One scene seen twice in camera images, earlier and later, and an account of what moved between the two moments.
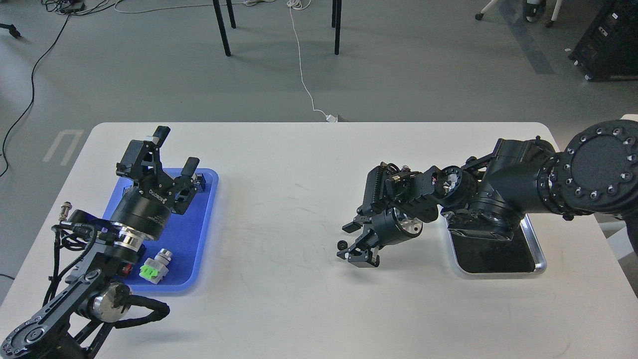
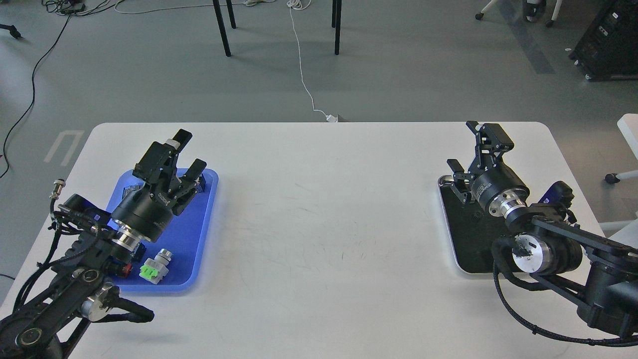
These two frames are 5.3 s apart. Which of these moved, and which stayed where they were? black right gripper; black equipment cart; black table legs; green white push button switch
Moved: black right gripper
Stayed: green white push button switch; black equipment cart; black table legs
